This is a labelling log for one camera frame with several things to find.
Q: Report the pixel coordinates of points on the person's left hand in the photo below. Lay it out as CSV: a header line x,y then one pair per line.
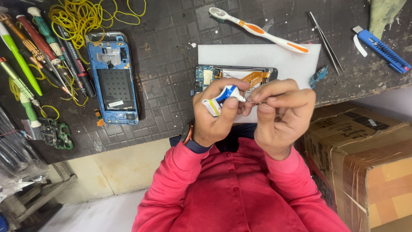
x,y
206,125

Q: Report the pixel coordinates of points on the person's right hand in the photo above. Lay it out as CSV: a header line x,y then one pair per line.
x,y
286,125

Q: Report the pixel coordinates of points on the white blue glue tube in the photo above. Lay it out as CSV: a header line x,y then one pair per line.
x,y
222,96

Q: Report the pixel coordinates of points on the thin metal pin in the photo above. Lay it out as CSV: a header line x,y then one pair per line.
x,y
252,102

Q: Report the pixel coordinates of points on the opened phone with orange flex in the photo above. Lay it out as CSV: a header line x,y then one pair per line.
x,y
209,75

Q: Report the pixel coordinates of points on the small blue circuit board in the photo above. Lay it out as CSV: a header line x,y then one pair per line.
x,y
318,77

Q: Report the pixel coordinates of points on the white foam sheet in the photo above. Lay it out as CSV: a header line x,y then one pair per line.
x,y
289,61

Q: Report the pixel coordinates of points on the red button shirt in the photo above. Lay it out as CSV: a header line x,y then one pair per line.
x,y
241,193

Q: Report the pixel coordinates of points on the metal tweezers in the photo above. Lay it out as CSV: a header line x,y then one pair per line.
x,y
323,42

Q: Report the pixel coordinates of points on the taped brown cardboard box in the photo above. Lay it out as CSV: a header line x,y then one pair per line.
x,y
370,167

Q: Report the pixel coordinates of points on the white orange toothbrush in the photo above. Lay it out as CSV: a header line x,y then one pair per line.
x,y
257,30

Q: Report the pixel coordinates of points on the curled white plastic strip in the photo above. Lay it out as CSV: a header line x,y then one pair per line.
x,y
360,48

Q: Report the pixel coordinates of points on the small orange flex part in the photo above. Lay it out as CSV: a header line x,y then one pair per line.
x,y
99,117

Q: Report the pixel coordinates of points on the blue utility knife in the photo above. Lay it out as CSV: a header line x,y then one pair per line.
x,y
383,50

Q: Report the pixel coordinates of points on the black marker pen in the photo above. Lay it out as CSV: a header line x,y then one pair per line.
x,y
77,64

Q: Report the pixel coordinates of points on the green cloth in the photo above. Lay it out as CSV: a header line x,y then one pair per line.
x,y
384,16

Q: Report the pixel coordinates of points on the green phone circuit board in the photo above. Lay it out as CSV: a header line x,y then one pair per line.
x,y
56,133

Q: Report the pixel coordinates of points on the heap of yellow rubber bands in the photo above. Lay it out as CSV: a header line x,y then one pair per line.
x,y
80,19

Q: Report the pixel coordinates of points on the small clear plastic pouch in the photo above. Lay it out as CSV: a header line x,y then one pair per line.
x,y
30,130

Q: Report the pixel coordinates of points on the wooden stool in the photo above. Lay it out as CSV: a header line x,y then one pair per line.
x,y
35,196

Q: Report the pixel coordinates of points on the heap of clear plastic bags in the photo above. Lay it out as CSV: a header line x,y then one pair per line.
x,y
16,154

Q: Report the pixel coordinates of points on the green silver precision screwdriver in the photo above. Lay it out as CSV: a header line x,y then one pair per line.
x,y
17,82

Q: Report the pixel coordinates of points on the lime green plastic tool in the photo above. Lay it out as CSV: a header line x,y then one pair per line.
x,y
19,58

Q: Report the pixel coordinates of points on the blue phone middle frame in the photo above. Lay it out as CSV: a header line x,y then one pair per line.
x,y
114,83

